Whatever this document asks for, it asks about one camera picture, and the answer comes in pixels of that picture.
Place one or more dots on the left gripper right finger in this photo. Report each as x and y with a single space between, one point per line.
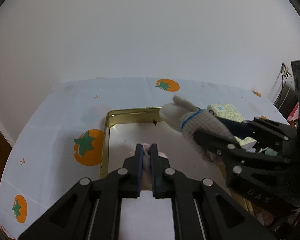
156 172

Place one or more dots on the yellow dotted tissue pack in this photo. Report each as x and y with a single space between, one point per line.
230 112

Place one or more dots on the tomato print tablecloth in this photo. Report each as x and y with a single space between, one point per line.
63 140

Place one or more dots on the gold metal tin box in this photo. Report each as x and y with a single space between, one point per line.
126 128

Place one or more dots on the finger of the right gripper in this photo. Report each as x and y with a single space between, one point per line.
215 146
237 129

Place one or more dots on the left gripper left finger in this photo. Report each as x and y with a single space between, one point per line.
137 169

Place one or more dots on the pink scrunched cloth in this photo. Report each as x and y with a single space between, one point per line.
144 174

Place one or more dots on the white knit glove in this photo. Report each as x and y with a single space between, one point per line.
184 117

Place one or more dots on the wall power outlet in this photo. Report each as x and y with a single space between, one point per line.
284 69

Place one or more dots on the light blue plush keychain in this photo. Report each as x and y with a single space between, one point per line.
270 152

